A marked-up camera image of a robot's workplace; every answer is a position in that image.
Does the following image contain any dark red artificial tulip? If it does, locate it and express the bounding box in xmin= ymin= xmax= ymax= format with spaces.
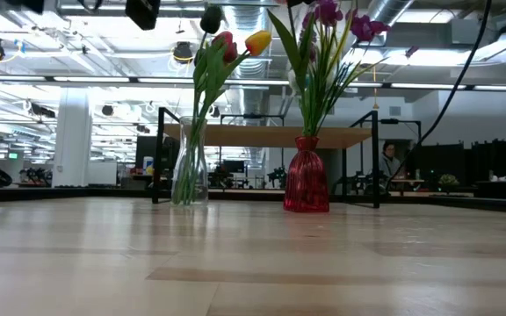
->
xmin=191 ymin=30 xmax=240 ymax=205

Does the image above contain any yellow red-tipped artificial tulip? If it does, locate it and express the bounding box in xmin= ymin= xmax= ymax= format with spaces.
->
xmin=193 ymin=29 xmax=273 ymax=205

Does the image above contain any purple artificial flower bunch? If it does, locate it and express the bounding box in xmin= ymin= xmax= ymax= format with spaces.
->
xmin=294 ymin=0 xmax=419 ymax=138

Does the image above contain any red ribbed glass vase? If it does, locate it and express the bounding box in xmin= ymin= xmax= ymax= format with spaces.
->
xmin=282 ymin=135 xmax=331 ymax=214

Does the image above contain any white building pillar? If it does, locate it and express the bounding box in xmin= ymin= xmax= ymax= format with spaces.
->
xmin=54 ymin=90 xmax=94 ymax=188

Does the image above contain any clear glass vase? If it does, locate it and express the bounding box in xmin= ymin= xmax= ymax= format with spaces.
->
xmin=170 ymin=115 xmax=209 ymax=207

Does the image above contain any person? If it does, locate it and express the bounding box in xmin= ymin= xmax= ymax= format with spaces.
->
xmin=378 ymin=140 xmax=402 ymax=179

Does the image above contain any small green potted plant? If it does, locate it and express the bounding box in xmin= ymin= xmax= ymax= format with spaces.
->
xmin=437 ymin=173 xmax=459 ymax=188

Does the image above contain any black cabinet row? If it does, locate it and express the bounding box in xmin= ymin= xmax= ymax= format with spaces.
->
xmin=415 ymin=139 xmax=506 ymax=183

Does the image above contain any wooden shelf black frame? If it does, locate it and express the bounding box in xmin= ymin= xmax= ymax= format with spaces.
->
xmin=151 ymin=106 xmax=423 ymax=209

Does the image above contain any hanging black cable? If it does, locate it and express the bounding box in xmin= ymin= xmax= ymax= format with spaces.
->
xmin=387 ymin=0 xmax=494 ymax=190

